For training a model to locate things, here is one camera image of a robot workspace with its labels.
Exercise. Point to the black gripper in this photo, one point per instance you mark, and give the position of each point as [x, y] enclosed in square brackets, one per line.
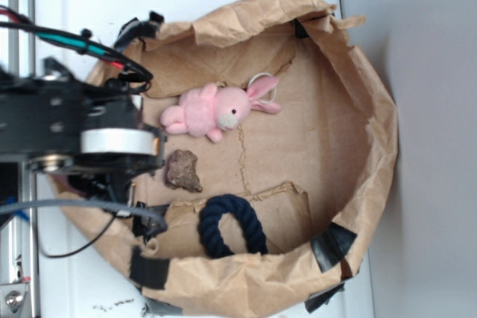
[114, 149]

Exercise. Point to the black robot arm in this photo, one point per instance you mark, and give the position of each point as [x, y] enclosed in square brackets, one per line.
[44, 114]

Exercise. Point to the pink plush bunny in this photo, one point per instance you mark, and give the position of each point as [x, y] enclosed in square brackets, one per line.
[210, 110]

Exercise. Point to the brown rock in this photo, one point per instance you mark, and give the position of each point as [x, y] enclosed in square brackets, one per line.
[181, 171]

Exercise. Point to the white plastic bin lid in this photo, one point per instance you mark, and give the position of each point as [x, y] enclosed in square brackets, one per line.
[186, 5]

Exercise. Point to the aluminium rail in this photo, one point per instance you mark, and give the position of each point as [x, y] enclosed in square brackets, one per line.
[20, 295]

